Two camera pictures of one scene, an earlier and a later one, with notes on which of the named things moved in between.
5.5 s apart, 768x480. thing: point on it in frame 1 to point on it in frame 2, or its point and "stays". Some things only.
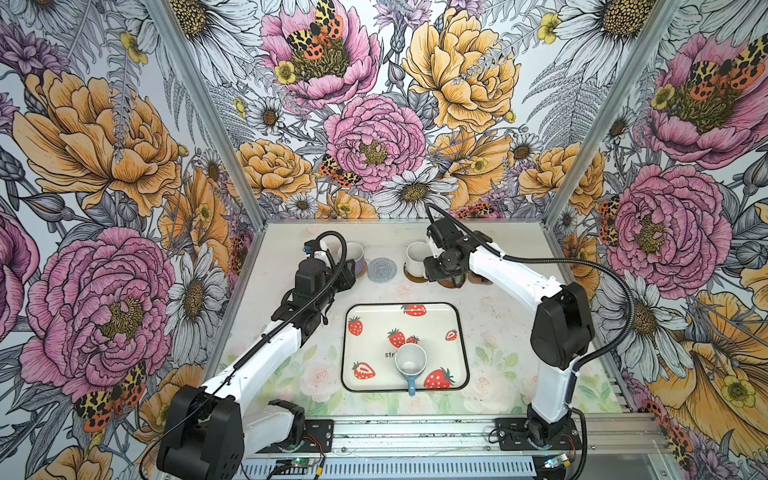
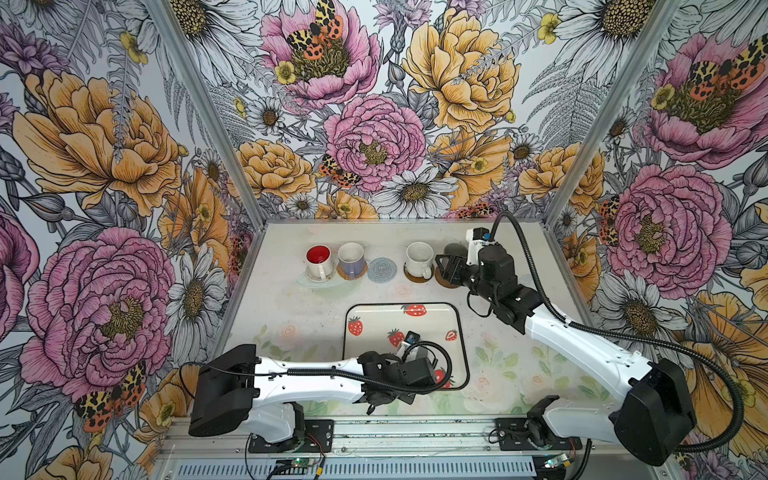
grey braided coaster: (382, 270) stays
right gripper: (432, 273) to (455, 266)
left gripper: (348, 279) to (406, 397)
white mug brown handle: (415, 255) stays
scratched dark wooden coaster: (413, 278) stays
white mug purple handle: (356, 253) stays
